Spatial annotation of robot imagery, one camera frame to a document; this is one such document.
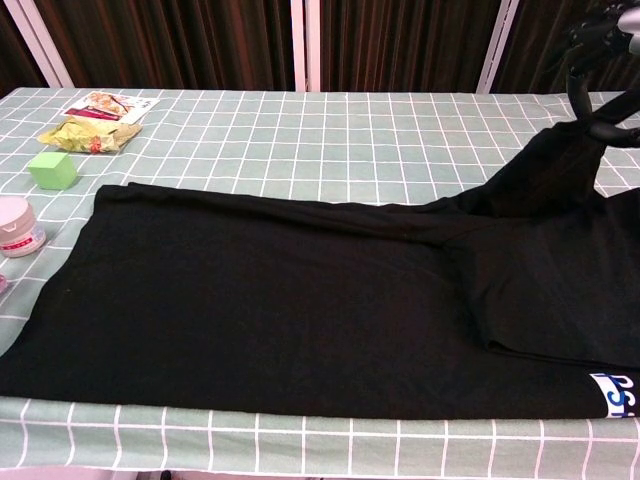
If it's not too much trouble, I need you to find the black T-shirt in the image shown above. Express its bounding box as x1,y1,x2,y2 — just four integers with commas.
0,117,640,421

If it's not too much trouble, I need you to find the green checked tablecloth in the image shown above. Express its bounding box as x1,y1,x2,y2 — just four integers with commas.
0,87,640,474

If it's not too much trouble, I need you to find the white food picture packet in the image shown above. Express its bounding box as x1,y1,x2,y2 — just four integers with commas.
63,91,161,124

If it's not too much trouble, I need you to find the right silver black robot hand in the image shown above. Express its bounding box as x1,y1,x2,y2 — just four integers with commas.
564,0,640,149

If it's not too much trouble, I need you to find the green cube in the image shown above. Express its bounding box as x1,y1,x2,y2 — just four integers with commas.
28,151,81,191

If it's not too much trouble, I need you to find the dark brown curtain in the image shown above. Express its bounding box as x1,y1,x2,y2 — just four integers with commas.
0,0,46,96
492,0,640,95
32,0,296,92
319,0,506,94

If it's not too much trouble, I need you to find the white partition frame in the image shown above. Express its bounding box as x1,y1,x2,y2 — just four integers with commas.
9,0,76,90
288,0,322,92
474,0,522,95

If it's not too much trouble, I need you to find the yellow green snack bag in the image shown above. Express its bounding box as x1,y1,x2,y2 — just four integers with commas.
38,114,145,155

